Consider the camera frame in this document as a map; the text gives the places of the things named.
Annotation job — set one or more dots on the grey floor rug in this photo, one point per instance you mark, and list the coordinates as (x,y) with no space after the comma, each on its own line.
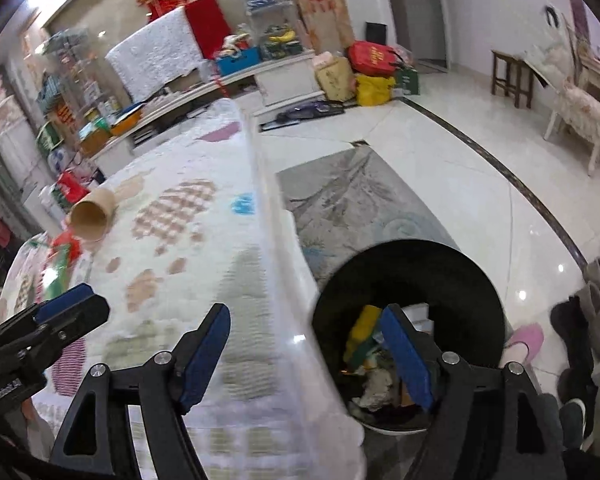
(360,200)

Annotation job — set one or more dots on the green snack bag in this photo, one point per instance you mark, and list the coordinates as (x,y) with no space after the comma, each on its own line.
(60,267)

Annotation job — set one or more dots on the pink slipper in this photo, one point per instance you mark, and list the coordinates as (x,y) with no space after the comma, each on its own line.
(525,337)

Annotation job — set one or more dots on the printed plush blanket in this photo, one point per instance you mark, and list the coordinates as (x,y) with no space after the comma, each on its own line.
(190,240)

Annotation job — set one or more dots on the black frame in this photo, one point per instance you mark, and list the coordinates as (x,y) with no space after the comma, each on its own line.
(376,34)

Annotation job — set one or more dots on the wooden stool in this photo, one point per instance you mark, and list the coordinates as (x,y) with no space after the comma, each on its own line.
(510,57)

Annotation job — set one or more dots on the beige sack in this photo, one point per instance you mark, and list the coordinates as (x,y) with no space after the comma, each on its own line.
(335,80)

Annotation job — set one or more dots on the white low cabinet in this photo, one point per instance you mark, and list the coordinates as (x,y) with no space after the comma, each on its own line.
(285,80)

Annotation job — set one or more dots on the green packaging box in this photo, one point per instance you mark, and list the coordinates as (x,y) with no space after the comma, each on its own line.
(49,137)

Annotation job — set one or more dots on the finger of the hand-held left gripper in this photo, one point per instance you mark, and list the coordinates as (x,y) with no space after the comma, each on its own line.
(65,302)
(75,325)

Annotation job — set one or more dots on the small red bag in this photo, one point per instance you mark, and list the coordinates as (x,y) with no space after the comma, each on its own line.
(70,190)

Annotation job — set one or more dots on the dark cloth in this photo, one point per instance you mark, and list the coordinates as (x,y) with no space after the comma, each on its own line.
(305,112)

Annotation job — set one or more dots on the brown paper cup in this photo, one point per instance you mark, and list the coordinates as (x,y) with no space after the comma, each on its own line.
(90,220)

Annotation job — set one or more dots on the yellow packet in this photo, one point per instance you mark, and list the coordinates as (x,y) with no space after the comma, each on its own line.
(362,330)

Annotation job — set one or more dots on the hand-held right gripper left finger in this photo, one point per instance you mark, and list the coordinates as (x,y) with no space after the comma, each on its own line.
(200,355)

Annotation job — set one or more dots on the pink cloth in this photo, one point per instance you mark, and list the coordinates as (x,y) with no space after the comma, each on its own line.
(322,60)

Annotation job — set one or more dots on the yellow plastic bag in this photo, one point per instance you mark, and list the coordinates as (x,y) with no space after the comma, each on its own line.
(372,90)

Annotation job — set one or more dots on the black trash bin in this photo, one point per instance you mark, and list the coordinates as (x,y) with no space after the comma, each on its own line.
(455,280)

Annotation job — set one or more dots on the white quilt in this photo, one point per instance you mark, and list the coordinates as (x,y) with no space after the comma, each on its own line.
(155,55)

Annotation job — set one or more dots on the green carton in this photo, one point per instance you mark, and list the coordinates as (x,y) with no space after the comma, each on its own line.
(407,82)

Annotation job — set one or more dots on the orange basin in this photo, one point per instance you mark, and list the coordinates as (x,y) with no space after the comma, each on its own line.
(127,125)

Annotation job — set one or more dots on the blue plastic crate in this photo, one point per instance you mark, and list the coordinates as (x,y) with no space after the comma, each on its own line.
(237,62)

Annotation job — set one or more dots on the black shoe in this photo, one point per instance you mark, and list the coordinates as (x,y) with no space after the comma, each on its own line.
(572,330)

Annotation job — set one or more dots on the large red bag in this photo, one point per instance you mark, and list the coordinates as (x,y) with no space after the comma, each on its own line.
(375,57)

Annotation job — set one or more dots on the white chair with floral cover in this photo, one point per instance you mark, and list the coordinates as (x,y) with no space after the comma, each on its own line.
(577,110)

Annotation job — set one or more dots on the white paper carton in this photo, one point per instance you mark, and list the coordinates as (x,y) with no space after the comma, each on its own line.
(420,315)

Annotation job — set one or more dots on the red cloth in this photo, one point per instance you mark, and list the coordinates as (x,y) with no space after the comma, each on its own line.
(207,25)

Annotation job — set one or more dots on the crumpled grey tissue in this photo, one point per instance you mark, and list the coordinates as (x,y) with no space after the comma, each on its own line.
(380,382)

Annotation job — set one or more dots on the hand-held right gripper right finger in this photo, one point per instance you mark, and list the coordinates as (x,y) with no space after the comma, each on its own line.
(407,355)

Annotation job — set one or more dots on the bananas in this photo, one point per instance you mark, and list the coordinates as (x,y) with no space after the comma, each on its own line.
(281,36)

